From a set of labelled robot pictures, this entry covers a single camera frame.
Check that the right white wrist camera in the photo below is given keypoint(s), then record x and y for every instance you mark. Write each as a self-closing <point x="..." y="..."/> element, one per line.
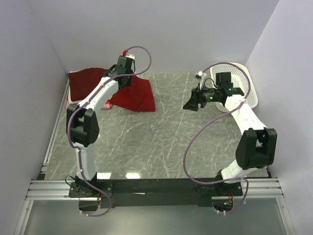
<point x="200" y="76"/>

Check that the folded pink t-shirt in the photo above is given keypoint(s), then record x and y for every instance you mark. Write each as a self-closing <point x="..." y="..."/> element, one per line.
<point x="107" y="105"/>

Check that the folded dark red t-shirt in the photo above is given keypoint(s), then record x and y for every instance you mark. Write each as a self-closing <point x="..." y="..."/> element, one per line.
<point x="84" y="81"/>

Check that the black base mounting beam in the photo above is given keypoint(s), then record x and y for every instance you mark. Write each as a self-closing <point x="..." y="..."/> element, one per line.
<point x="152" y="192"/>

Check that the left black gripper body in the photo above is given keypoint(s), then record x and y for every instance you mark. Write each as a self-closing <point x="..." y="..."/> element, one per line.
<point x="125" y="81"/>

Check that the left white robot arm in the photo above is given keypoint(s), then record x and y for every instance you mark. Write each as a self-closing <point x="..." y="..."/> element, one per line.
<point x="83" y="128"/>

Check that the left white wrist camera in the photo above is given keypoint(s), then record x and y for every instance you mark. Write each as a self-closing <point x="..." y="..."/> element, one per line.
<point x="127" y="55"/>

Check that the white perforated plastic basket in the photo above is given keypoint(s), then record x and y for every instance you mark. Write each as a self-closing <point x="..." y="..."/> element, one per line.
<point x="238" y="79"/>

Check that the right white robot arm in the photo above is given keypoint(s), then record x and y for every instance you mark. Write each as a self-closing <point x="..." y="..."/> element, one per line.
<point x="257" y="145"/>

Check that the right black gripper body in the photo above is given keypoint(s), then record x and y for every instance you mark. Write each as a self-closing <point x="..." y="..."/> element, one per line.
<point x="199" y="95"/>

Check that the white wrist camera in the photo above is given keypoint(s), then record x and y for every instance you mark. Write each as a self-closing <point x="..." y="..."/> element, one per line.
<point x="127" y="55"/>
<point x="200" y="76"/>

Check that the aluminium extrusion rail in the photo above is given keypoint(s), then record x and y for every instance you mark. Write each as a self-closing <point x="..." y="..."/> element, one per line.
<point x="59" y="190"/>

